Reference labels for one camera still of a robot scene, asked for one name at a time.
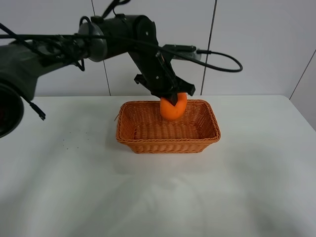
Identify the orange woven wicker basket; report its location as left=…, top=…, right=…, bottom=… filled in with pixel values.
left=116, top=99, right=221, bottom=154

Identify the black camera cable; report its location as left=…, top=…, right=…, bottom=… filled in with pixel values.
left=162, top=48, right=244, bottom=73

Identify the orange fruit with stem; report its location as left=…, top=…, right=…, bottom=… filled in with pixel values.
left=160, top=93, right=187, bottom=120

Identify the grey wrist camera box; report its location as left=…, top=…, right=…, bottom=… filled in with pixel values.
left=162, top=44, right=201, bottom=61

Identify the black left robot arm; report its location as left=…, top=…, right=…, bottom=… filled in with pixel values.
left=0, top=14, right=195, bottom=136

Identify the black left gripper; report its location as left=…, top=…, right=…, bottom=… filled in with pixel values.
left=130, top=46, right=196, bottom=106

